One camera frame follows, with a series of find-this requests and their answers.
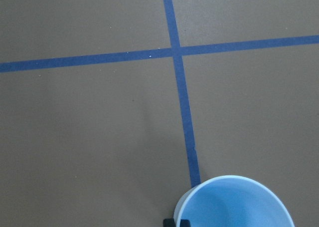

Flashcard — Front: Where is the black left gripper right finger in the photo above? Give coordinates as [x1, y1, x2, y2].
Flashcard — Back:
[180, 219, 190, 227]

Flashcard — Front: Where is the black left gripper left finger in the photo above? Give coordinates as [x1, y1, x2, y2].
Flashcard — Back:
[163, 219, 175, 227]

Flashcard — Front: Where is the light blue cup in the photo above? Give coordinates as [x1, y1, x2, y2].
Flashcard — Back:
[173, 175, 295, 227]

